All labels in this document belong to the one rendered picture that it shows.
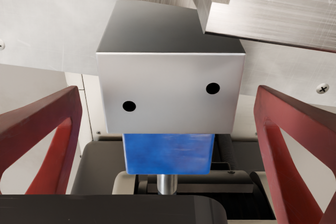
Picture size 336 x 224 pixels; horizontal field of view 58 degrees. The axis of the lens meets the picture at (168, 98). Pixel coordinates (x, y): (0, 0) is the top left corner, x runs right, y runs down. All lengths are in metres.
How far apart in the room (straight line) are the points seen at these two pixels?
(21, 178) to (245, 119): 1.11
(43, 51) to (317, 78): 0.15
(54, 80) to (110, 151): 0.44
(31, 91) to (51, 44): 1.08
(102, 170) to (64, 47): 0.66
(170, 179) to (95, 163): 0.66
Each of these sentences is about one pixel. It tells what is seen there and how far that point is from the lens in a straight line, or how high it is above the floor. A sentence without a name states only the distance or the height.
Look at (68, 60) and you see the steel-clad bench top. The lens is 0.17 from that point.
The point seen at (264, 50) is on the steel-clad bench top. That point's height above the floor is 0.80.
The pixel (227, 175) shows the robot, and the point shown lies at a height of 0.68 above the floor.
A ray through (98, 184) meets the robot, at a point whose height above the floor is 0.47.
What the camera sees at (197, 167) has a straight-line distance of 0.15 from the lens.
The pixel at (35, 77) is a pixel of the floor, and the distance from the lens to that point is 1.20.
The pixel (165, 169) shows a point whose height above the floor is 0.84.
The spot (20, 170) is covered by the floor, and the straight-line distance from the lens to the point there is 1.57.
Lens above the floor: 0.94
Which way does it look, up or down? 55 degrees down
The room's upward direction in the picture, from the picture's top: 179 degrees clockwise
